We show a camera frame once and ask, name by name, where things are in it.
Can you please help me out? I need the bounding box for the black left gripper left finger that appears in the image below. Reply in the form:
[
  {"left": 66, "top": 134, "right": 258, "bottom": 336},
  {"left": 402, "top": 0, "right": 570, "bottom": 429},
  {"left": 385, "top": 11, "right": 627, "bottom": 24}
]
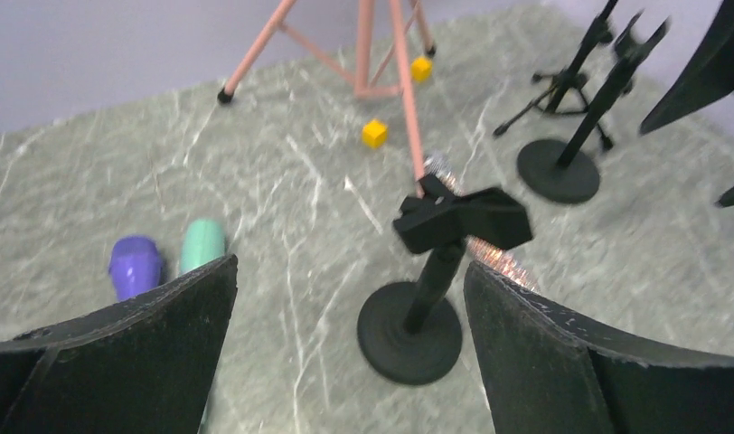
[{"left": 0, "top": 254, "right": 238, "bottom": 433}]

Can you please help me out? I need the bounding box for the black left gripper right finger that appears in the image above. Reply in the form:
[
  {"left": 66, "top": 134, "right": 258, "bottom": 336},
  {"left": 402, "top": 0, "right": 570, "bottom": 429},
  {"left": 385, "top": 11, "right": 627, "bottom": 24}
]
[{"left": 464, "top": 262, "right": 734, "bottom": 433}]

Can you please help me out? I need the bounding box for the purple toy microphone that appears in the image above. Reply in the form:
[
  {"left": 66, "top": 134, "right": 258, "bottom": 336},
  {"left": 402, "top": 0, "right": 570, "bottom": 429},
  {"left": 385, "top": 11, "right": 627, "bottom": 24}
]
[{"left": 108, "top": 235, "right": 163, "bottom": 302}]

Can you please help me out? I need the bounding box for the teal toy microphone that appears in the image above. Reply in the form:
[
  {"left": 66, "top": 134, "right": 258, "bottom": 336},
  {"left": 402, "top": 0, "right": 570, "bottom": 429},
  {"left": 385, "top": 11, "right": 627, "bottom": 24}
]
[{"left": 179, "top": 219, "right": 227, "bottom": 275}]

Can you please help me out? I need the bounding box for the black round-base mic stand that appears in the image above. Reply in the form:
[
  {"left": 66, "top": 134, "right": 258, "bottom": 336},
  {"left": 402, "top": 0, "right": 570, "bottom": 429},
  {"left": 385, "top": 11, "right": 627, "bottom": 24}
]
[
  {"left": 356, "top": 174, "right": 533, "bottom": 386},
  {"left": 516, "top": 14, "right": 670, "bottom": 204}
]

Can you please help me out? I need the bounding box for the black tripod mic stand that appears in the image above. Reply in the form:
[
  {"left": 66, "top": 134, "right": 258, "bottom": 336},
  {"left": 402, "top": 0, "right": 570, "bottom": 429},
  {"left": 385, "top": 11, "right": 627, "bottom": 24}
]
[{"left": 493, "top": 0, "right": 617, "bottom": 137}]

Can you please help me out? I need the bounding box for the yellow cube near stand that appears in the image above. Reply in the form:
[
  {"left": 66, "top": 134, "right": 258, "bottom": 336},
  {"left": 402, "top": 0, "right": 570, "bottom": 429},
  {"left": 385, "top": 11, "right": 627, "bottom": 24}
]
[{"left": 362, "top": 118, "right": 389, "bottom": 149}]

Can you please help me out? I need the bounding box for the pink music stand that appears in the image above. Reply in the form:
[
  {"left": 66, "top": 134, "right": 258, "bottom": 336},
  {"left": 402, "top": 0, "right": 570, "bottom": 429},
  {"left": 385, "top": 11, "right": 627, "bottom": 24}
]
[{"left": 217, "top": 0, "right": 437, "bottom": 193}]

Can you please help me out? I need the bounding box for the yellow cube far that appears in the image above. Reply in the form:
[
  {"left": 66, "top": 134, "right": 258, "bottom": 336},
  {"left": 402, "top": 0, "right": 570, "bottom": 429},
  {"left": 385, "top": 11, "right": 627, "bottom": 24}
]
[{"left": 409, "top": 57, "right": 433, "bottom": 83}]

